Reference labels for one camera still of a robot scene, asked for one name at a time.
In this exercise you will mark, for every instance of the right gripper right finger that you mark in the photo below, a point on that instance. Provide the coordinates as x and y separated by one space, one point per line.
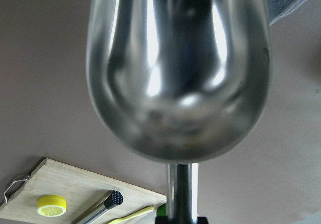
202 220

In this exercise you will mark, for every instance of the steel muddler black tip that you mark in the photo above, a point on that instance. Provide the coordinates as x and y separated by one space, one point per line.
113 200

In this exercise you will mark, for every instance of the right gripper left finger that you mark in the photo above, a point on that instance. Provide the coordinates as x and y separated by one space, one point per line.
162 220

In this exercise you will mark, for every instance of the green lime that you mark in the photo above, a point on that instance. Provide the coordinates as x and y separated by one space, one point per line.
162 210

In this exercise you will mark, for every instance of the bamboo cutting board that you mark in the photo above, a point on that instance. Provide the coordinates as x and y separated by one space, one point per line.
82 189

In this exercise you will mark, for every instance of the yellow plastic knife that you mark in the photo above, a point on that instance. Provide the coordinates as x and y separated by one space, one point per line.
133 215

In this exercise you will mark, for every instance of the half lemon slice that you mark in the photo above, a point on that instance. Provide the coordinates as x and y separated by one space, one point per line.
51 206

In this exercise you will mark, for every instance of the steel ice scoop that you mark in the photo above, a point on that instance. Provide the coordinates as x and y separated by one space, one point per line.
179 81

